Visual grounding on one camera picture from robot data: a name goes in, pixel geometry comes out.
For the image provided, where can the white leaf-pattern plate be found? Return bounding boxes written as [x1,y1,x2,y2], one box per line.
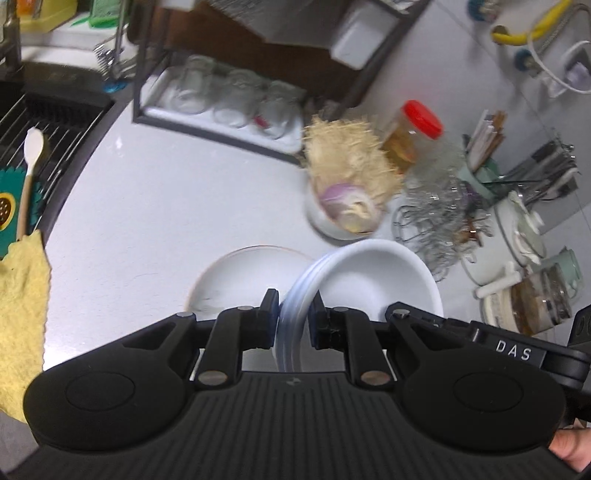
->
[184,245,320,324]

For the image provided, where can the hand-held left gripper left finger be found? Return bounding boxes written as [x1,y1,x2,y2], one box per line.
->
[124,288,281,389]

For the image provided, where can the dry straw-coloured roots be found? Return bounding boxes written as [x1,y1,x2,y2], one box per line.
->
[301,115,403,210]

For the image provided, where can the dark kitchen faucet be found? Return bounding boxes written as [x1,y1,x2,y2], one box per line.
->
[0,0,22,80]

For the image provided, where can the black sink drying rack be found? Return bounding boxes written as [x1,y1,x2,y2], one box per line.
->
[0,90,115,232]

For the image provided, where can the white cable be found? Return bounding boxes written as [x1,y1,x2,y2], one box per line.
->
[525,28,591,97]

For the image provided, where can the black kitchen sink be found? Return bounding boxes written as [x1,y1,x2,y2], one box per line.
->
[0,60,118,259]

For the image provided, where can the clear plastic bag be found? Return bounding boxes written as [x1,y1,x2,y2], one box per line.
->
[405,138,469,217]

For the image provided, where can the teal sunflower cloth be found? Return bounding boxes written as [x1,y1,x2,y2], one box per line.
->
[0,168,38,260]

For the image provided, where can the red-printed drinking glass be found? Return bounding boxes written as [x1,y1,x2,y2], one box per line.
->
[257,80,303,140]

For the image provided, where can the yellow cleaning cloth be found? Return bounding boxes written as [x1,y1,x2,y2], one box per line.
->
[0,230,52,424]

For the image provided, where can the white foam block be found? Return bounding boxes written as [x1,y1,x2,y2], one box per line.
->
[329,4,400,71]

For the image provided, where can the black metal shelf rack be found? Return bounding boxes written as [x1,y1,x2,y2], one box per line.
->
[132,0,432,166]

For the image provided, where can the clear drinking glass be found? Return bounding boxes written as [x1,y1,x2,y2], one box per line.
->
[174,54,219,114]
[213,68,265,128]

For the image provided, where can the green dish soap bottle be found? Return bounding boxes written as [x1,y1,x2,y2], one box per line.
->
[89,0,131,27]

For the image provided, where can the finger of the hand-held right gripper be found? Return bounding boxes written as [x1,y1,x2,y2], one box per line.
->
[396,302,578,389]

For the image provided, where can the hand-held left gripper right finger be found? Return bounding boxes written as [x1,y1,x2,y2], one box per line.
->
[311,295,443,388]

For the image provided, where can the metal utensil rack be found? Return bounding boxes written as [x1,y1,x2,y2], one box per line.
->
[505,136,580,206]

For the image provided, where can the white bowl with onion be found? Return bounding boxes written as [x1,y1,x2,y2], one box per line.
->
[304,178,386,241]

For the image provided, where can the green chopstick holder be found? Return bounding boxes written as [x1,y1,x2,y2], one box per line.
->
[464,110,509,200]

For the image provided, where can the white spoon with wooden handle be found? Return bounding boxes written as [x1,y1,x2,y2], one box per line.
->
[16,127,46,243]

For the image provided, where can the glass pot with white handle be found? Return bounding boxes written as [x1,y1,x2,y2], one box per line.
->
[475,262,578,335]

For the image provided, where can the yellow hose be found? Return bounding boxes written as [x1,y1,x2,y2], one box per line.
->
[491,0,574,47]

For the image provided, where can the wooden cutting board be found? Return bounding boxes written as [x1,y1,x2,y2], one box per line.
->
[185,0,361,58]

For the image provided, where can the purple onion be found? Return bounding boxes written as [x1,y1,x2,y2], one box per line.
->
[320,183,378,221]

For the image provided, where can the white teapot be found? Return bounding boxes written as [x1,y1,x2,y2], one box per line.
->
[493,191,549,267]

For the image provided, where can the pale green cup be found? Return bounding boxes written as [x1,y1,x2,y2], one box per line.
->
[549,247,583,298]

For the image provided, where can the red-lidded clear jar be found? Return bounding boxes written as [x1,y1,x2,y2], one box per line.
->
[381,100,445,174]

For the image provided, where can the person's right hand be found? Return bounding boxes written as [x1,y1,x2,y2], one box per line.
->
[549,427,591,472]

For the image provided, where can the chrome faucet with blue base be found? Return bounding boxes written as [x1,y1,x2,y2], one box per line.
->
[93,16,132,94]

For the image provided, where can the white rack tray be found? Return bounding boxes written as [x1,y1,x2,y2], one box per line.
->
[140,65,303,157]

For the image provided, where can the yellow detergent bottle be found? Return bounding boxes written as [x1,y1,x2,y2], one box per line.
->
[17,0,78,33]

